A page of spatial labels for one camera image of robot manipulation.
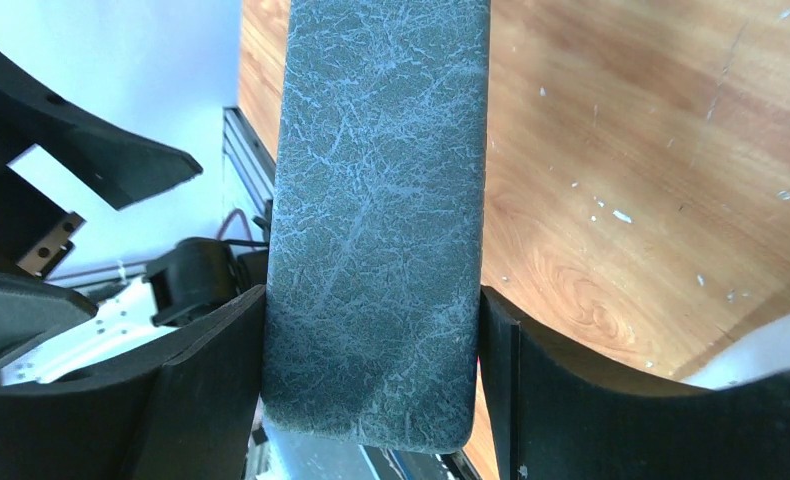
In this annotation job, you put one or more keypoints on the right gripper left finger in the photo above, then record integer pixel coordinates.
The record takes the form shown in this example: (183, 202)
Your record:
(179, 407)

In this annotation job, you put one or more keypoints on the left aluminium frame post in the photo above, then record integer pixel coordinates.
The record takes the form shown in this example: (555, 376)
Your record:
(251, 160)

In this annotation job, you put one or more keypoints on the white crumpled cloth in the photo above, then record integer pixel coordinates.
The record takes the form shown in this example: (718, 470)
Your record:
(759, 354)

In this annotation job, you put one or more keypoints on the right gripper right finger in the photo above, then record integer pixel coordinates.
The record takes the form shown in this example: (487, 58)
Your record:
(560, 410)

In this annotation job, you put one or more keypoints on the grey glasses case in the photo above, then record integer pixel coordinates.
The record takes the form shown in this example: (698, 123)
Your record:
(373, 284)

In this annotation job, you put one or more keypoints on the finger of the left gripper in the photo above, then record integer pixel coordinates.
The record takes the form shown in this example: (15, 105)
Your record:
(32, 312)
(119, 166)

